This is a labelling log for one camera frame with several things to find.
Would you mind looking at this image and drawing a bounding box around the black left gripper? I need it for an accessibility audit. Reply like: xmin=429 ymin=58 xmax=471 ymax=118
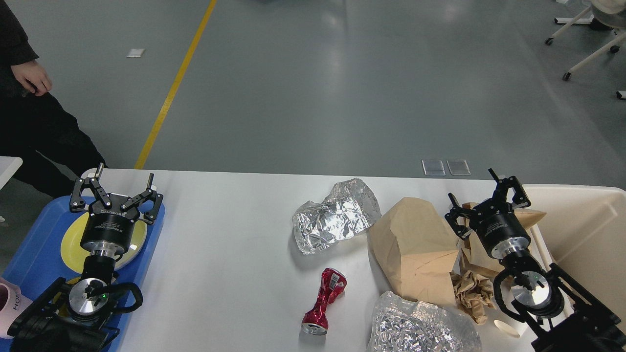
xmin=69 ymin=163 xmax=164 ymax=257

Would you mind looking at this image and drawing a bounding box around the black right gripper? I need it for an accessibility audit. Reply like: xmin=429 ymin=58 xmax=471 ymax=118
xmin=445 ymin=169 xmax=531 ymax=259

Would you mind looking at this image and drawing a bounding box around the yellow plastic plate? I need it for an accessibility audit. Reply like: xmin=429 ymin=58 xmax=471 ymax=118
xmin=61 ymin=213 xmax=148 ymax=246

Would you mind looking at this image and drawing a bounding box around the teal HOME mug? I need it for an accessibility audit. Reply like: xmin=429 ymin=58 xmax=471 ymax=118
xmin=51 ymin=277 xmax=79 ymax=318

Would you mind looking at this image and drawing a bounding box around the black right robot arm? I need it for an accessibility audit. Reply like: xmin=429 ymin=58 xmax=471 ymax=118
xmin=445 ymin=169 xmax=626 ymax=352

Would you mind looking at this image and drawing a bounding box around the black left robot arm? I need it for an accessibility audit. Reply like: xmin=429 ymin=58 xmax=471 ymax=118
xmin=1 ymin=167 xmax=165 ymax=352

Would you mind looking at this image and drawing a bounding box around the person's hand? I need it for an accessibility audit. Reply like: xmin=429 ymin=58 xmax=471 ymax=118
xmin=10 ymin=60 xmax=53 ymax=96

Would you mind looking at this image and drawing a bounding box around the brown paper bag right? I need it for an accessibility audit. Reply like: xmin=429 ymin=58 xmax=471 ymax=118
xmin=463 ymin=209 xmax=546 ymax=279

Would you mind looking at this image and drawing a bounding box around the pink plate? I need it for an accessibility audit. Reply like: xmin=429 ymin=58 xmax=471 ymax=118
xmin=60 ymin=243 xmax=143 ymax=273

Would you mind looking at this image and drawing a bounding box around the crumpled brown paper ball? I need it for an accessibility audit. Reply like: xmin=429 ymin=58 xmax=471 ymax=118
xmin=449 ymin=270 xmax=494 ymax=325

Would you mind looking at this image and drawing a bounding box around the large brown paper bag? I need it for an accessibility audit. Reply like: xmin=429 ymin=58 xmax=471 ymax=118
xmin=368 ymin=198 xmax=459 ymax=308

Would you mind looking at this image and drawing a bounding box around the beige plastic bin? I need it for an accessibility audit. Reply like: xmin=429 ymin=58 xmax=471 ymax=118
xmin=524 ymin=184 xmax=626 ymax=319

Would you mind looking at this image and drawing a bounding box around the person in black clothes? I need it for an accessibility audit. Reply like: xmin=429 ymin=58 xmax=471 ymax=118
xmin=0 ymin=1 xmax=105 ymax=198

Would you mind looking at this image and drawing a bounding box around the pink HOME mug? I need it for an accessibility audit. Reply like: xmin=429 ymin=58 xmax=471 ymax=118
xmin=0 ymin=278 xmax=33 ymax=339

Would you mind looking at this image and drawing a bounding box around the crumpled foil sheet upper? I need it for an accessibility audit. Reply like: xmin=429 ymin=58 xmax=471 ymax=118
xmin=291 ymin=178 xmax=381 ymax=255

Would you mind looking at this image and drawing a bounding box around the crumpled foil sheet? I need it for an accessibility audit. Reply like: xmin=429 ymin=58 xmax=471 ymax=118
xmin=291 ymin=178 xmax=381 ymax=255
xmin=367 ymin=291 xmax=482 ymax=352

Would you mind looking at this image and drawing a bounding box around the crumpled foil sheet lower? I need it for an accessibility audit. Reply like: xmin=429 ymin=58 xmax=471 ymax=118
xmin=367 ymin=291 xmax=482 ymax=352

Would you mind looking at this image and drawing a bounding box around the crushed red can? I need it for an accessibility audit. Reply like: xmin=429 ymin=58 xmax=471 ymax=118
xmin=300 ymin=267 xmax=347 ymax=336

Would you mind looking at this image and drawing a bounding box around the white chair base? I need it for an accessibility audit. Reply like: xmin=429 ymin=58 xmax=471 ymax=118
xmin=545 ymin=0 xmax=626 ymax=82

